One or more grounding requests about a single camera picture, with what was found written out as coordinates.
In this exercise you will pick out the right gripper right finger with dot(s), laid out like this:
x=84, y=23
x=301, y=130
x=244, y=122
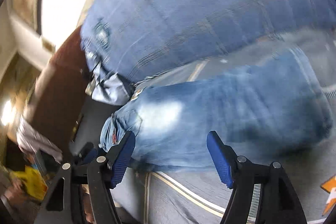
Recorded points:
x=278, y=201

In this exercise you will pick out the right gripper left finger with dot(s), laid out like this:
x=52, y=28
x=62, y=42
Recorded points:
x=63, y=202

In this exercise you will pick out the light blue denim jeans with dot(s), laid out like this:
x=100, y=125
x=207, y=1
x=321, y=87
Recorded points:
x=258, y=110

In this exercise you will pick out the yellow box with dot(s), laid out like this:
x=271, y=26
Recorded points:
x=33, y=182

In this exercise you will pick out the grey star-patterned bed sheet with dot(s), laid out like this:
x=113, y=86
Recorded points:
x=191, y=197

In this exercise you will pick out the dark brown headboard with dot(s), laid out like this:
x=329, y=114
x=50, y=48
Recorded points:
x=59, y=94

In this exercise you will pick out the blue plaid pillow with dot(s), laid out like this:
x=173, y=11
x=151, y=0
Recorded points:
x=128, y=41

